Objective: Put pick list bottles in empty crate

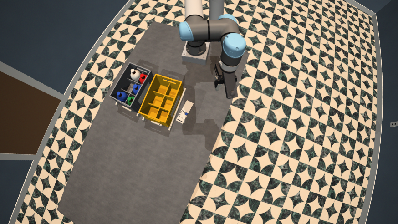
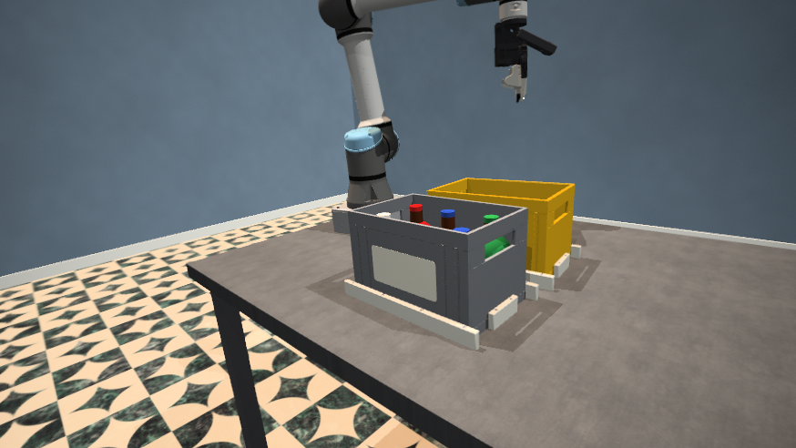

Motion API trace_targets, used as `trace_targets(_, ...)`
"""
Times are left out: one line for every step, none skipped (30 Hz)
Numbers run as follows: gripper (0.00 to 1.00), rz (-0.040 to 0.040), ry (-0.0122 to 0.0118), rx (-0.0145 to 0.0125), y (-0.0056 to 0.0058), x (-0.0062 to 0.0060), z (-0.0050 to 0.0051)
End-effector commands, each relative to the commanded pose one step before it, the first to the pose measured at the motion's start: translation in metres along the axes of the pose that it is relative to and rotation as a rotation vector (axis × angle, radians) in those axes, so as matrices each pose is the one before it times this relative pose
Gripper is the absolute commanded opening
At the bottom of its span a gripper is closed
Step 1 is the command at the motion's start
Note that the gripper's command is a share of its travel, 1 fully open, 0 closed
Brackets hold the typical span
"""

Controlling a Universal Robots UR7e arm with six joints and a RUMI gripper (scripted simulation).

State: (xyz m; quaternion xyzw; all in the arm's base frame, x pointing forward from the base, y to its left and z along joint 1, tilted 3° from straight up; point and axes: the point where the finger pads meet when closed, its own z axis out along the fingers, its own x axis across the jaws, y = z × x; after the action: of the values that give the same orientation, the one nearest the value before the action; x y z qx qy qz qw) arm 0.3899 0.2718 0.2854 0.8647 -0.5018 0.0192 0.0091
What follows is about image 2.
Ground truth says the yellow divided crate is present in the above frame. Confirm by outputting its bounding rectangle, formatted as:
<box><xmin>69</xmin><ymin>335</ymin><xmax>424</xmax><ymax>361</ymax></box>
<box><xmin>440</xmin><ymin>178</ymin><xmax>575</xmax><ymax>276</ymax></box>

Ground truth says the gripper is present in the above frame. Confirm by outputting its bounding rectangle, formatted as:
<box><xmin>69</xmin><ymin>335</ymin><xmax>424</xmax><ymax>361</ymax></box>
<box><xmin>495</xmin><ymin>18</ymin><xmax>527</xmax><ymax>103</ymax></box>

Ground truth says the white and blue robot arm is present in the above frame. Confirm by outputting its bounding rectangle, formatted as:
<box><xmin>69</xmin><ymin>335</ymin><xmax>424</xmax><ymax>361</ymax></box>
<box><xmin>318</xmin><ymin>0</ymin><xmax>557</xmax><ymax>209</ymax></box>

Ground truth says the green bottle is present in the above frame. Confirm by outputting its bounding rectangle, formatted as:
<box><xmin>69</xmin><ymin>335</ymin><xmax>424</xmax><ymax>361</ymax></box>
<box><xmin>484</xmin><ymin>215</ymin><xmax>510</xmax><ymax>259</ymax></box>

